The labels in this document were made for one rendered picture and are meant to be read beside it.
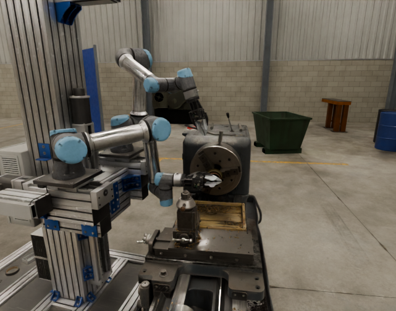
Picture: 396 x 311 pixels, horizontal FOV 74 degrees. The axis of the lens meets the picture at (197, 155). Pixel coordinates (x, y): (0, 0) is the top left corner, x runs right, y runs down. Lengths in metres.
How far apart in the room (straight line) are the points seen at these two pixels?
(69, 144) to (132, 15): 11.44
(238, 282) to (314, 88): 11.11
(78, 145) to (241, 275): 0.83
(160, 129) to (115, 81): 11.22
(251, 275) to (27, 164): 1.34
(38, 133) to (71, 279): 0.94
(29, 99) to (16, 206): 0.57
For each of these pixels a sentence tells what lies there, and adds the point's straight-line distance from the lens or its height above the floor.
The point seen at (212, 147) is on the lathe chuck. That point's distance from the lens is 1.56.
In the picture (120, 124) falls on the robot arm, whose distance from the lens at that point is 1.75.
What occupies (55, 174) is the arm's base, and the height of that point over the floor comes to 1.19.
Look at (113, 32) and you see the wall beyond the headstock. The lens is 12.66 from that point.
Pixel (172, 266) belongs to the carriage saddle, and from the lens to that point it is 1.12.
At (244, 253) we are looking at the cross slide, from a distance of 1.09.
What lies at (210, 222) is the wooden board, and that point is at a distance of 1.44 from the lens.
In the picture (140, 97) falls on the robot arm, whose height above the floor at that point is 1.51.
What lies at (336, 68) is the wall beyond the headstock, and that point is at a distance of 12.13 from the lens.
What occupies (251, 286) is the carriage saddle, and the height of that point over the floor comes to 0.90.
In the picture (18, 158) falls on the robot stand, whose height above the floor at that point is 1.19.
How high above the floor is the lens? 1.60
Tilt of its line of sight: 16 degrees down
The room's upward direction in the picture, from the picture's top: straight up
